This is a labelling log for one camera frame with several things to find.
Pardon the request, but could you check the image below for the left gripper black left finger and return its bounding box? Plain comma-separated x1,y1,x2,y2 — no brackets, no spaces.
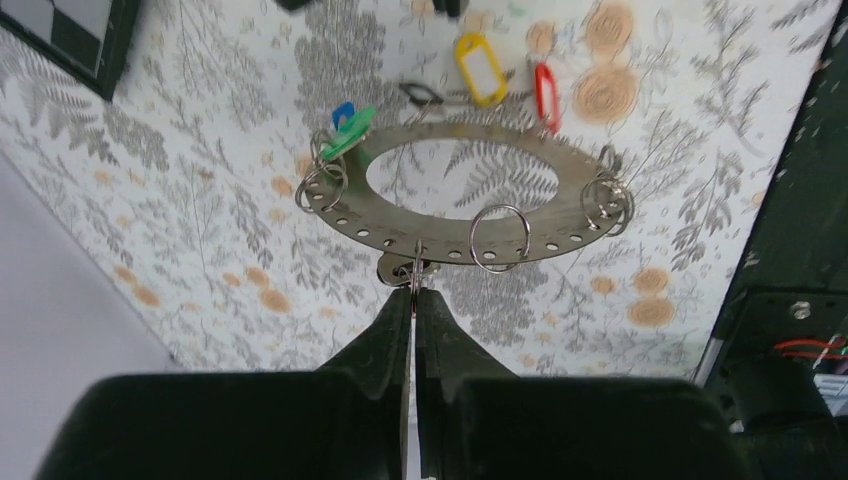
36,288,412,479

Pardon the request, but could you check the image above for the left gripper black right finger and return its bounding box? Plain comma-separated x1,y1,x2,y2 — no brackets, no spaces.
415,289,750,479

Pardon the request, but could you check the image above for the large grey metal keyring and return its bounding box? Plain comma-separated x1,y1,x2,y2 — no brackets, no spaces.
296,121,635,272

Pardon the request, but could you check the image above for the green key tag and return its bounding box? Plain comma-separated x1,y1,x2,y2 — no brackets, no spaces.
320,106,376,161

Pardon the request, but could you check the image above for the small blue key tag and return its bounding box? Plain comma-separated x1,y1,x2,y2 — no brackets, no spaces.
332,101,356,130

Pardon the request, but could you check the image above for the black key tag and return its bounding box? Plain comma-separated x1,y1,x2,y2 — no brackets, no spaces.
397,81,466,109

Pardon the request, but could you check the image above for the red key tag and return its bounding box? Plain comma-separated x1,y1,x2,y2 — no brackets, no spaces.
533,62,561,134

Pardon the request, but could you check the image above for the yellow key tag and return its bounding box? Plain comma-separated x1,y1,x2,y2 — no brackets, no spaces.
454,32,508,108

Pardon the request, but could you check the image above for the floral table mat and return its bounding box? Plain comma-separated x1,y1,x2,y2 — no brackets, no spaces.
1,1,847,377

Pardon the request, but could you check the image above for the black white checkerboard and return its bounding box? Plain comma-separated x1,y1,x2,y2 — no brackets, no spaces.
1,0,142,102

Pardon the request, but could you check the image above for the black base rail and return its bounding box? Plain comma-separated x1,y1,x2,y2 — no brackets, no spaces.
696,7,847,431

